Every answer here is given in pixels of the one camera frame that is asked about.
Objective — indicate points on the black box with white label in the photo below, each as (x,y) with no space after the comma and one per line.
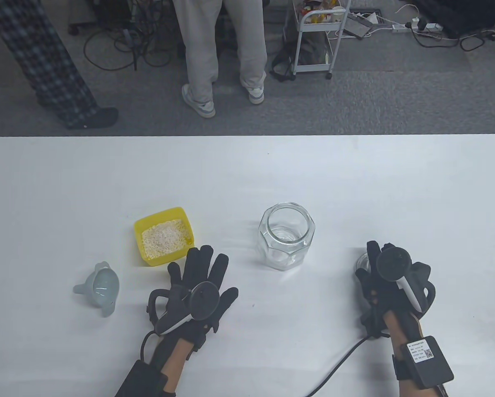
(433,368)

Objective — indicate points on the plain black forearm box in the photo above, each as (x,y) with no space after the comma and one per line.
(138,380)

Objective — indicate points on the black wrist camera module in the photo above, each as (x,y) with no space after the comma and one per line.
(198,343)
(371,324)

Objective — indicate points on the person's right forearm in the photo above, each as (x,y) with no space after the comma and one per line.
(392,326)

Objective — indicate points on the black fabric bundle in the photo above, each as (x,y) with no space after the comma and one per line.
(458,12)

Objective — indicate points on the pile of colourful packets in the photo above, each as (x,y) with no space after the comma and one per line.
(324,6)

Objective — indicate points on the pale blue funnel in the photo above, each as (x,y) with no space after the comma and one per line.
(102,289)

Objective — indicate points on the person's left forearm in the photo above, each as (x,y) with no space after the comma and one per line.
(175,364)

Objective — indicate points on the person's right hand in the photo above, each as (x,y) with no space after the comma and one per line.
(376,289)

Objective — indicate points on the black and white controller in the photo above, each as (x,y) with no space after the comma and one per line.
(205,300)
(393,262)

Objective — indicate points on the clear glass jar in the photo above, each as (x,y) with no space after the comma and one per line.
(284,258)

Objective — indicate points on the yellow plastic container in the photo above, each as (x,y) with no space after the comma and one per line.
(139,248)

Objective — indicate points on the person's left hand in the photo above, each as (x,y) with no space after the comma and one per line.
(202,269)

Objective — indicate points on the black bag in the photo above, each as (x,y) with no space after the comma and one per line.
(282,66)

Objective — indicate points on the white power strip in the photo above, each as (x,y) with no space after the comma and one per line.
(431,28)

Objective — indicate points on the white wheeled cart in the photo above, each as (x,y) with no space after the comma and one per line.
(318,25)

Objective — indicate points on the white sneaker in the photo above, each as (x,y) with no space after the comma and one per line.
(200,105)
(253,93)

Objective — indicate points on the clear glass jar lid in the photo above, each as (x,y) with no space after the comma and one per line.
(361,262)

